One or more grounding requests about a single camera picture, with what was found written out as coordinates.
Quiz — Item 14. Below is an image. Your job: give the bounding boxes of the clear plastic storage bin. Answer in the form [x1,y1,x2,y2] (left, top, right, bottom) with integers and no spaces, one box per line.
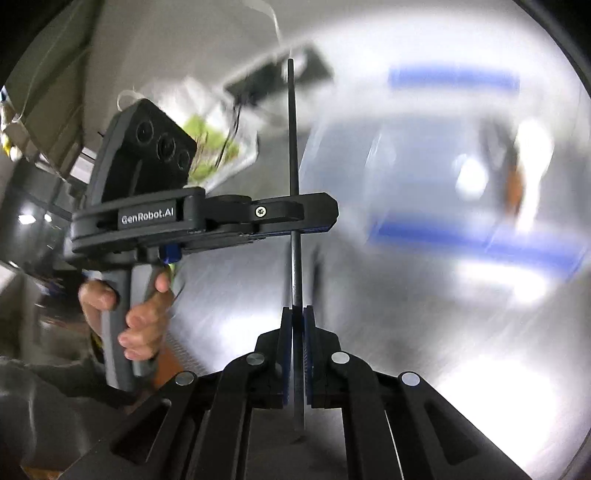
[301,65,590,308]

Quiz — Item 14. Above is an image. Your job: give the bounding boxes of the black wall socket panel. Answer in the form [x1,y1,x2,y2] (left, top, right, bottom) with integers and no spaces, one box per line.
[223,46,332,107]

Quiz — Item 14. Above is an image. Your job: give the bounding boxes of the black chopstick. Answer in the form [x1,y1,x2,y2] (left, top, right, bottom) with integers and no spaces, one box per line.
[287,56,305,434]

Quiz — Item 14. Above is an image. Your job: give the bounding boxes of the person's left hand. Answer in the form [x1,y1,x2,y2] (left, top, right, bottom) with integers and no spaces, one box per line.
[78,270,175,362]

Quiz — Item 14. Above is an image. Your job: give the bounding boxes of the printed paper shopping bag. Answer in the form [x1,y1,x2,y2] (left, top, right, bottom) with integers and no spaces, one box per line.
[115,75,260,190]

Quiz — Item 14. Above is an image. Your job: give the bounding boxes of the wooden handled metal scraper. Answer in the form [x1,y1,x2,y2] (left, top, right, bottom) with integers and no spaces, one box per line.
[480,117,524,219]

